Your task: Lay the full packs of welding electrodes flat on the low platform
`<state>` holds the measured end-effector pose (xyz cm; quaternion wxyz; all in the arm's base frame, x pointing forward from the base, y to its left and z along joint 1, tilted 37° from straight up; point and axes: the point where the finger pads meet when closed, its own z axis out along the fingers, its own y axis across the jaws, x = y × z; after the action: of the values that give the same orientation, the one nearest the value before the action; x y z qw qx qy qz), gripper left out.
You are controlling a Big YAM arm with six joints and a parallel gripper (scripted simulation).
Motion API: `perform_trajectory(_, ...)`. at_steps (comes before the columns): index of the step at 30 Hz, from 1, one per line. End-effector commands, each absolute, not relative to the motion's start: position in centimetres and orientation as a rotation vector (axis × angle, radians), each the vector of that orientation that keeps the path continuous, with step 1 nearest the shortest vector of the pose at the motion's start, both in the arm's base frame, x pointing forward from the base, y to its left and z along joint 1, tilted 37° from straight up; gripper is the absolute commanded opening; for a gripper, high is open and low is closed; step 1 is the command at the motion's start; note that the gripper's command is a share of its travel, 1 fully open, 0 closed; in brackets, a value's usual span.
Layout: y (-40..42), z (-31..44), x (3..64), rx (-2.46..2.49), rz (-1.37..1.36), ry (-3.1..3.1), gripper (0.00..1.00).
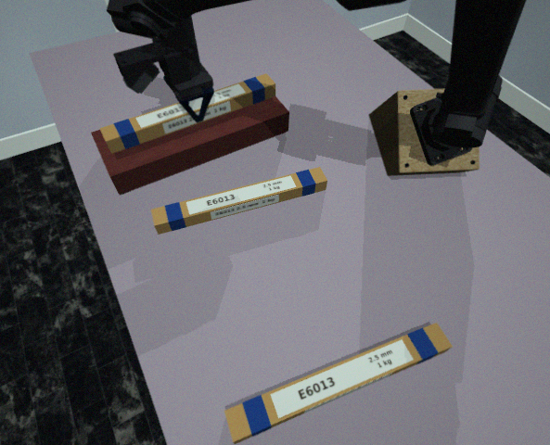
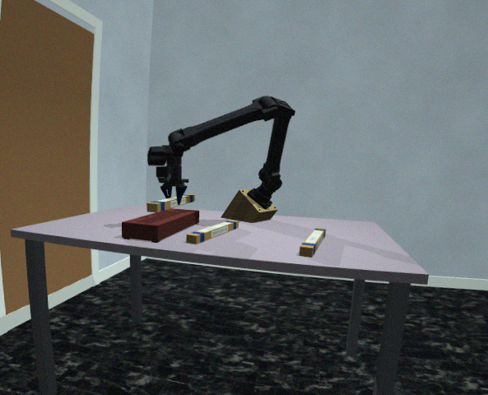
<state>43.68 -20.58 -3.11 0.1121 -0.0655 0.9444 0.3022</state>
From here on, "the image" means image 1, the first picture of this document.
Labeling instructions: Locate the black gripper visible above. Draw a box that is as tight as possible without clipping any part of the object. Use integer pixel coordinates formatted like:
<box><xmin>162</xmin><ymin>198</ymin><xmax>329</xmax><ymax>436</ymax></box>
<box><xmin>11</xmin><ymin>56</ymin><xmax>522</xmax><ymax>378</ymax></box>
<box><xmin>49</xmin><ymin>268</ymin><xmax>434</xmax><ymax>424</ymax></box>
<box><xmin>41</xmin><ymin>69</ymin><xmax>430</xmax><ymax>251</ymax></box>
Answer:
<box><xmin>163</xmin><ymin>39</ymin><xmax>214</xmax><ymax>122</ymax></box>

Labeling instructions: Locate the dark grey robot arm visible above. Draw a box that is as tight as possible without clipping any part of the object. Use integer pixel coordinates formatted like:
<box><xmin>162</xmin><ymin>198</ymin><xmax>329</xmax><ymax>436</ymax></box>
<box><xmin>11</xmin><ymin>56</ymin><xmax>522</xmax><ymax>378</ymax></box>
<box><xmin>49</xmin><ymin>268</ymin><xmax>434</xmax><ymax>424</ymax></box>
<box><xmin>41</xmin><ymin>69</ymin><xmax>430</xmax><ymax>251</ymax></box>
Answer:
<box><xmin>107</xmin><ymin>0</ymin><xmax>526</xmax><ymax>165</ymax></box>

